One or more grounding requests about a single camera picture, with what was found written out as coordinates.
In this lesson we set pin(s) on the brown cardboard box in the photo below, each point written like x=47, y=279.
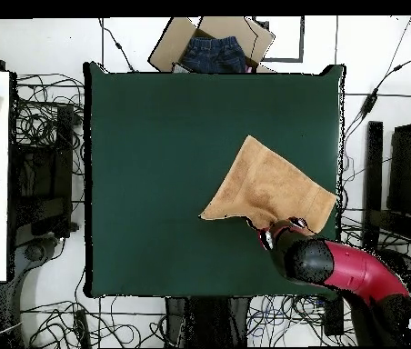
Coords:
x=169, y=47

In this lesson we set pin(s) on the orange terry towel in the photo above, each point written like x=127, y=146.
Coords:
x=271, y=185

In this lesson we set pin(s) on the dark green table cloth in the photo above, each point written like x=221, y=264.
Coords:
x=154, y=145

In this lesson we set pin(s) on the black power strip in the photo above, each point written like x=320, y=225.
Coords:
x=334, y=316

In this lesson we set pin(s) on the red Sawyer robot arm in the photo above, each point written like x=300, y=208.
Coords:
x=358, y=272

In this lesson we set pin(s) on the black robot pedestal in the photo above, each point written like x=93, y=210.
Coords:
x=198, y=320

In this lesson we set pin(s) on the blue denim jeans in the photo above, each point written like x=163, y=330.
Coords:
x=212, y=54

